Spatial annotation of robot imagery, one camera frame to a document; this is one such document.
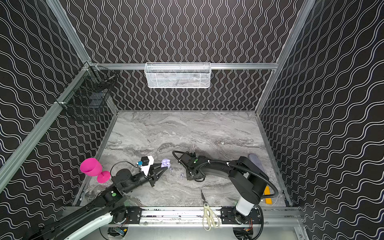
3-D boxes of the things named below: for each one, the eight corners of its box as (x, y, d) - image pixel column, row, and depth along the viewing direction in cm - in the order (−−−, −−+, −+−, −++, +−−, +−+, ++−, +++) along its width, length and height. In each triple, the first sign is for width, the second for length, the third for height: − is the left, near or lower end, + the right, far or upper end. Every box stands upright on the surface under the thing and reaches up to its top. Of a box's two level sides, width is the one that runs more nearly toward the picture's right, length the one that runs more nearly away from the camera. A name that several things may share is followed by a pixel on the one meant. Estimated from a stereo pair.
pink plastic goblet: (94, 184, 87) (76, 172, 74) (99, 171, 92) (83, 158, 79) (109, 184, 87) (94, 172, 74) (114, 171, 92) (100, 158, 79)
